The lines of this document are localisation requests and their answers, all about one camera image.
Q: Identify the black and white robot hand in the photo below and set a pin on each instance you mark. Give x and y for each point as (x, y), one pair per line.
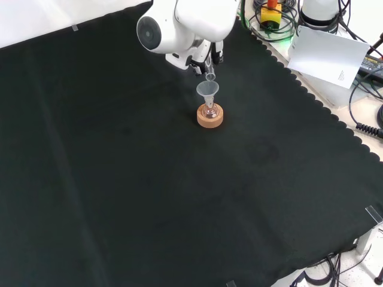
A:
(217, 52)

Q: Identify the clear glass graduated cylinder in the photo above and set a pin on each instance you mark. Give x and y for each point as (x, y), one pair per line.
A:
(210, 74)

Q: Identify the small glass round-bottom flask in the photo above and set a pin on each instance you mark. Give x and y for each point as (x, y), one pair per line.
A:
(209, 112)

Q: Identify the clear plastic funnel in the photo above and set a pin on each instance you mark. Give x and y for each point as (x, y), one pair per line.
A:
(207, 88)

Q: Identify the yellow emergency stop button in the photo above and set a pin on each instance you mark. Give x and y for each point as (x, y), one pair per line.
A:
(270, 16)

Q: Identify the pale board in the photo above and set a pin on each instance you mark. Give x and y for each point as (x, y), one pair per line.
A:
(326, 55)

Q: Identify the grey tape strip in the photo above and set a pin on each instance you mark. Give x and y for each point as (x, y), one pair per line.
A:
(374, 213)
(75, 27)
(231, 284)

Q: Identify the black power adapter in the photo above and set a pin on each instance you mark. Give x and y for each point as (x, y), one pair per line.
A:
(372, 65)

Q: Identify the black bench cloth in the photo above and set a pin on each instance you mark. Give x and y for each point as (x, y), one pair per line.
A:
(119, 179)

